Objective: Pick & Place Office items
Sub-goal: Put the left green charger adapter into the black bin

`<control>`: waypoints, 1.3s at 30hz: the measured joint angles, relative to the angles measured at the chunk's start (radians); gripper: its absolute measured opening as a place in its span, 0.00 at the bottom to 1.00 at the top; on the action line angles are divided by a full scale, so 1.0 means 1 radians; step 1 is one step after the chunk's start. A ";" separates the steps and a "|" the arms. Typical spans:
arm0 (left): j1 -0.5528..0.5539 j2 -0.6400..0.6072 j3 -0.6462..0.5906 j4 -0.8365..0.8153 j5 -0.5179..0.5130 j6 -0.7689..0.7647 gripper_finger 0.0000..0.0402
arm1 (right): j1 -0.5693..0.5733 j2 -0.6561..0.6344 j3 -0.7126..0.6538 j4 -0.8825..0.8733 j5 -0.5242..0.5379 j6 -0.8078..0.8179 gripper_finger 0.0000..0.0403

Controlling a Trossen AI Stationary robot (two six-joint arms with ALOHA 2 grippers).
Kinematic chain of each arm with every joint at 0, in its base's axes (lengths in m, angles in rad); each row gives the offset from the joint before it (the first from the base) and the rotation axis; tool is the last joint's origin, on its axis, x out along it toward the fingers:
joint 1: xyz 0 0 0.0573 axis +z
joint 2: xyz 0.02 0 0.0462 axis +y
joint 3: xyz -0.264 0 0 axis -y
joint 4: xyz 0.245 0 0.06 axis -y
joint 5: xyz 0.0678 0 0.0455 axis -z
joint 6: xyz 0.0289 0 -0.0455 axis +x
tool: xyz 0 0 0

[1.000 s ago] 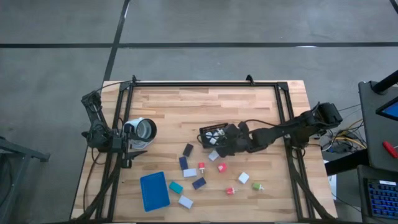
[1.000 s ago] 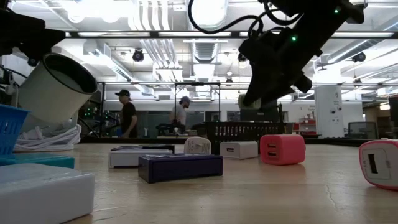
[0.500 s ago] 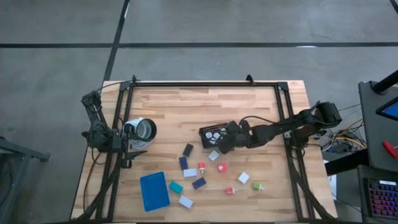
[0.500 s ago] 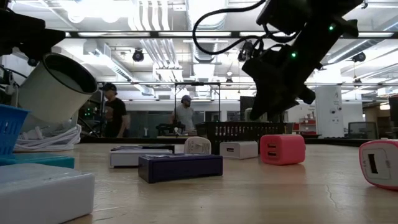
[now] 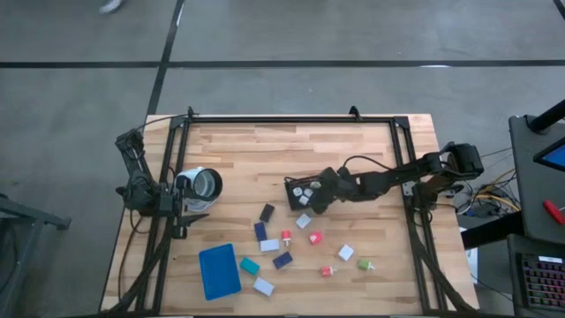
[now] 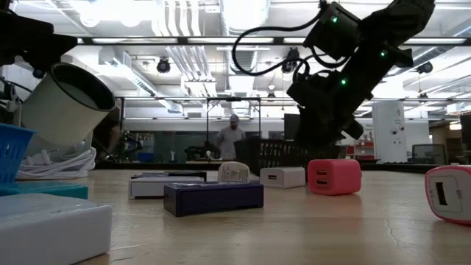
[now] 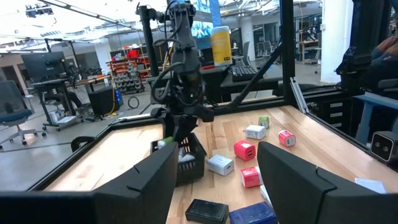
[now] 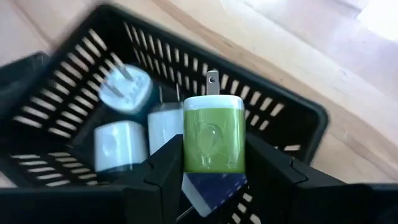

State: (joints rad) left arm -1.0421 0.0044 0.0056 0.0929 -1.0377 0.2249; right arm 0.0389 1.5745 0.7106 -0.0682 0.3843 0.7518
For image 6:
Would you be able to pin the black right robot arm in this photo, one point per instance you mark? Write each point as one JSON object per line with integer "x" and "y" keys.
{"x": 404, "y": 18}

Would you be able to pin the grey mesh office chair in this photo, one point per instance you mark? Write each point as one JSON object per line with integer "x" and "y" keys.
{"x": 428, "y": 154}

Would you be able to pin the pink white-faced wall charger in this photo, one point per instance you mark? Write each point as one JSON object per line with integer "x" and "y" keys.
{"x": 450, "y": 195}

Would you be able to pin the person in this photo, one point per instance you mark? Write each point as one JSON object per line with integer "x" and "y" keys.
{"x": 230, "y": 141}

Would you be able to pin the red two-port wall charger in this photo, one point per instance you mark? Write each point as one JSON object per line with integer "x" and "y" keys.
{"x": 335, "y": 176}

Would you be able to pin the blue plastic basket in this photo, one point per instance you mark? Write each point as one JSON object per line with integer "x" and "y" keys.
{"x": 13, "y": 154}

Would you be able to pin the white USB wall charger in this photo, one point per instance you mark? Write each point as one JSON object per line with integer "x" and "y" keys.
{"x": 287, "y": 178}

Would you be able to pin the black background rig frame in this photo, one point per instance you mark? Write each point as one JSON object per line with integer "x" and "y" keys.
{"x": 233, "y": 99}

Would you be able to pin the white round pillar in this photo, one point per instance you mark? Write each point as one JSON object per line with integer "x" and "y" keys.
{"x": 390, "y": 140}

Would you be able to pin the white box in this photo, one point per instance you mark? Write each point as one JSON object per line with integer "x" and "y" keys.
{"x": 51, "y": 232}
{"x": 162, "y": 187}

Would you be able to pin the black overhead camera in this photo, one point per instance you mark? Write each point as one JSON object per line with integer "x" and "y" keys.
{"x": 292, "y": 55}

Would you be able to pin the red storage shelf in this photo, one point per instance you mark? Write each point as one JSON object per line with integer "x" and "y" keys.
{"x": 362, "y": 151}

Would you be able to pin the navy box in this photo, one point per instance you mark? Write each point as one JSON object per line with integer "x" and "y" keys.
{"x": 147, "y": 175}
{"x": 213, "y": 200}

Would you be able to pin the black aluminium rig frame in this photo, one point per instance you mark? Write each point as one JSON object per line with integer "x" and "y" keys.
{"x": 404, "y": 168}

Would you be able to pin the white cylindrical cup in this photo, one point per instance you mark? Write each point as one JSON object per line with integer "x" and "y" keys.
{"x": 62, "y": 114}

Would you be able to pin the black computer monitor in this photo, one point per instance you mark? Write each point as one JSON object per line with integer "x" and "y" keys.
{"x": 290, "y": 127}

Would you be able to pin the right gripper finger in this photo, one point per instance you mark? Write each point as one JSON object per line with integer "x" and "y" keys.
{"x": 318, "y": 129}

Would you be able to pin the teal box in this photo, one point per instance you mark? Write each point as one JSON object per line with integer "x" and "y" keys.
{"x": 48, "y": 190}

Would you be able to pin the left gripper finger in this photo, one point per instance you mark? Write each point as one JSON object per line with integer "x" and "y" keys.
{"x": 25, "y": 31}
{"x": 44, "y": 53}

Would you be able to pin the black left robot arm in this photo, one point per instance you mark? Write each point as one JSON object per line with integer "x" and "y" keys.
{"x": 5, "y": 92}

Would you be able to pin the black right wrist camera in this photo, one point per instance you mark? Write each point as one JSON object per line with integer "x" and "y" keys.
{"x": 331, "y": 33}

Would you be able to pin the black plastic basket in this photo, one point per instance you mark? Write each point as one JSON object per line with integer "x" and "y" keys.
{"x": 272, "y": 154}

